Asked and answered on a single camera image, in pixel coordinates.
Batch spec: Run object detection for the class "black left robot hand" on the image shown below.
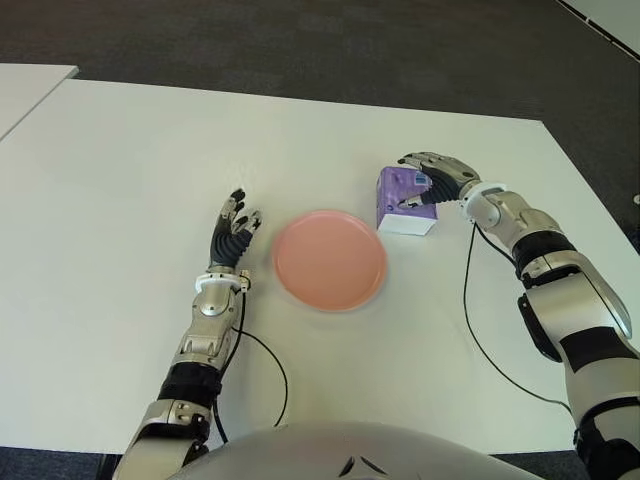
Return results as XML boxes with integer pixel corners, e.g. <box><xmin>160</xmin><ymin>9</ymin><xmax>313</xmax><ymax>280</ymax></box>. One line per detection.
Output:
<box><xmin>208</xmin><ymin>187</ymin><xmax>264</xmax><ymax>271</ymax></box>

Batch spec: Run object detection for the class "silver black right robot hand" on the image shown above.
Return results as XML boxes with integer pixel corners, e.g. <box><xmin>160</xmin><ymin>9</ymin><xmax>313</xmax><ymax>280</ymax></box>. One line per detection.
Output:
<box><xmin>396</xmin><ymin>151</ymin><xmax>482</xmax><ymax>209</ymax></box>

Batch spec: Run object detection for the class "purple tissue paper pack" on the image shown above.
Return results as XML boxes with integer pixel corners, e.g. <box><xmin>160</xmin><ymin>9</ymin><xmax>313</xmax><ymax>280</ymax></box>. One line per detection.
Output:
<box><xmin>374</xmin><ymin>166</ymin><xmax>440</xmax><ymax>237</ymax></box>

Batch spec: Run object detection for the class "pink round plate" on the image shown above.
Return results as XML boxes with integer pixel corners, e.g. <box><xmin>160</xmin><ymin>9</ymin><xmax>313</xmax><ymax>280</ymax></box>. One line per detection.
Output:
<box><xmin>271</xmin><ymin>209</ymin><xmax>389</xmax><ymax>313</ymax></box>

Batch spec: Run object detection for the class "silver robot torso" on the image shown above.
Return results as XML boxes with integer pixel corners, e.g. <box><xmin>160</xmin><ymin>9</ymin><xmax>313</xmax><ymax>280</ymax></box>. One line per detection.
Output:
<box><xmin>179</xmin><ymin>422</ymin><xmax>551</xmax><ymax>480</ymax></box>

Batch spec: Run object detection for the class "white desk with black edge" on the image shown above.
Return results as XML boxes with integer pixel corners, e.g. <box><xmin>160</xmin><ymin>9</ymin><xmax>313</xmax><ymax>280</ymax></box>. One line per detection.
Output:
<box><xmin>554</xmin><ymin>0</ymin><xmax>640</xmax><ymax>54</ymax></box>

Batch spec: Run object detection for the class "white side table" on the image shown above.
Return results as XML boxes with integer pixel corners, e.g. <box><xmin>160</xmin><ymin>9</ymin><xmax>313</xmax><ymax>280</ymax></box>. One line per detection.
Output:
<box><xmin>0</xmin><ymin>64</ymin><xmax>80</xmax><ymax>143</ymax></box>

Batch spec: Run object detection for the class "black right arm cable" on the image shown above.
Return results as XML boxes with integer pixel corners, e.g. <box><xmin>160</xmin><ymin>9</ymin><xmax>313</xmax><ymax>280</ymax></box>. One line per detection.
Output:
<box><xmin>463</xmin><ymin>222</ymin><xmax>576</xmax><ymax>416</ymax></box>

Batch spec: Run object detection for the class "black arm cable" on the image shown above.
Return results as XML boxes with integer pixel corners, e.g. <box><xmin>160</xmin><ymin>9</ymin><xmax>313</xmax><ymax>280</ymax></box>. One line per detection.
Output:
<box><xmin>463</xmin><ymin>222</ymin><xmax>576</xmax><ymax>416</ymax></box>
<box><xmin>212</xmin><ymin>287</ymin><xmax>290</xmax><ymax>444</ymax></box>

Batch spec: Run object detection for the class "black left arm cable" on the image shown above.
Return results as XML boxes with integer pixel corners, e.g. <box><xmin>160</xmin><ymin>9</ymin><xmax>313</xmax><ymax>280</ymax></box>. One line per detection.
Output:
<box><xmin>212</xmin><ymin>287</ymin><xmax>290</xmax><ymax>444</ymax></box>

